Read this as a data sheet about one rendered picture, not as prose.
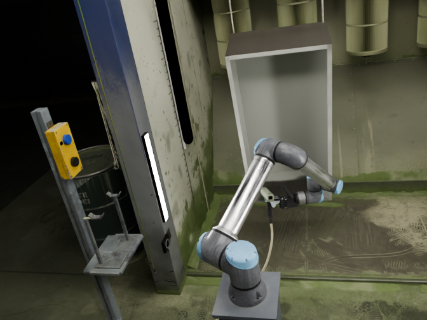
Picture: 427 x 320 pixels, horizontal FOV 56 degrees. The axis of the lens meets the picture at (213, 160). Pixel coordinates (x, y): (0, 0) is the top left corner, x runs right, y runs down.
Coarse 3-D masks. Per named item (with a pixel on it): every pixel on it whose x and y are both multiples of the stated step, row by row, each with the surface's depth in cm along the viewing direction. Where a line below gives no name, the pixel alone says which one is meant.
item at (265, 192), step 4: (264, 188) 276; (264, 192) 260; (268, 192) 253; (264, 196) 259; (268, 196) 250; (272, 196) 250; (268, 200) 250; (272, 200) 251; (268, 204) 261; (268, 208) 261; (268, 212) 261; (272, 212) 261; (268, 216) 261; (272, 216) 261; (272, 220) 262
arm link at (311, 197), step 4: (304, 192) 260; (308, 192) 260; (312, 192) 257; (316, 192) 257; (320, 192) 259; (308, 196) 258; (312, 196) 258; (316, 196) 258; (320, 196) 259; (308, 200) 259; (312, 200) 259; (316, 200) 259; (320, 200) 259
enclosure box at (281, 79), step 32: (256, 32) 251; (288, 32) 241; (320, 32) 233; (256, 64) 269; (288, 64) 266; (320, 64) 263; (256, 96) 284; (288, 96) 281; (320, 96) 278; (256, 128) 302; (288, 128) 298; (320, 128) 294; (320, 160) 313
